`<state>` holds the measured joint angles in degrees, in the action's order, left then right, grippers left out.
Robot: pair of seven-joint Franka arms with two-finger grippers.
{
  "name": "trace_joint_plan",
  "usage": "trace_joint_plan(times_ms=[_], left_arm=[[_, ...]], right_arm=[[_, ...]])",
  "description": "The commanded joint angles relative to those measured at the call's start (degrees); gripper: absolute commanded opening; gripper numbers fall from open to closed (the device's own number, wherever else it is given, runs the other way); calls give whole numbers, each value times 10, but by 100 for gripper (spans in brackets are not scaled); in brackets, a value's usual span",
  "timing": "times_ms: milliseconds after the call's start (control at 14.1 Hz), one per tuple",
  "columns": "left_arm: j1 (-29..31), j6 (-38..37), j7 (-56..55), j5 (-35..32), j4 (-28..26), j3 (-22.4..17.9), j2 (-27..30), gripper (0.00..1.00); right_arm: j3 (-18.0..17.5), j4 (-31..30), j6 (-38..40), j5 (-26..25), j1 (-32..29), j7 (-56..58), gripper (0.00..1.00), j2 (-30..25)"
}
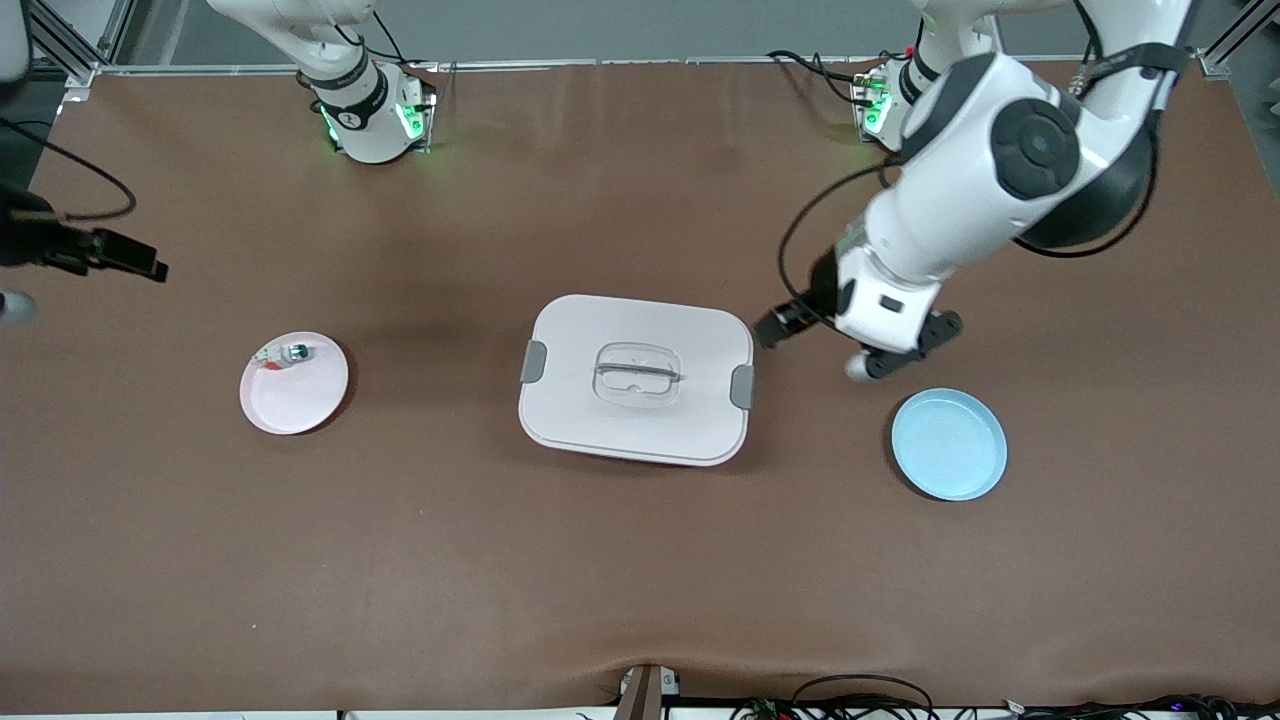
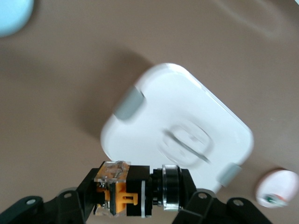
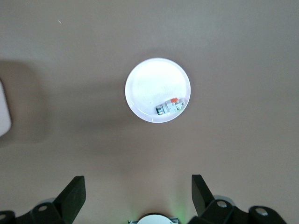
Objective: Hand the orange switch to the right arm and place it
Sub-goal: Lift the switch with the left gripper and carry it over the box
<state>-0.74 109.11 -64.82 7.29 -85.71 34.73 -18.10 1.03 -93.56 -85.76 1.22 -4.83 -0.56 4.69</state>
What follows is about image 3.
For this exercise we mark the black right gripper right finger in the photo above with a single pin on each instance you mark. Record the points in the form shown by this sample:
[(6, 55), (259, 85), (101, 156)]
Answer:
[(205, 205)]

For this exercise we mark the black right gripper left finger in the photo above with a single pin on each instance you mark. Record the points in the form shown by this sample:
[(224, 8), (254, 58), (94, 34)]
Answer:
[(67, 203)]

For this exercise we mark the white lidded storage box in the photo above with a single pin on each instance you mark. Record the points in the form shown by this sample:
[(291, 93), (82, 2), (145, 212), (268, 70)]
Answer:
[(4, 112)]

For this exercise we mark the pink round plate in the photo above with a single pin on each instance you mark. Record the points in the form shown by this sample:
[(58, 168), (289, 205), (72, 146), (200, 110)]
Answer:
[(149, 88)]

